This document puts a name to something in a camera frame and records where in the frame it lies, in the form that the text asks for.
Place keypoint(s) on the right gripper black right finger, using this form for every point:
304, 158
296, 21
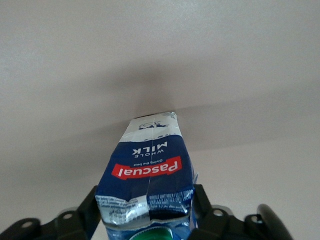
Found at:
220, 225

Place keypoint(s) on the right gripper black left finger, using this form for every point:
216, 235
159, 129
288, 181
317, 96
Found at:
62, 227

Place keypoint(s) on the blue milk carton green cap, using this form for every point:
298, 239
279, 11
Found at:
147, 180

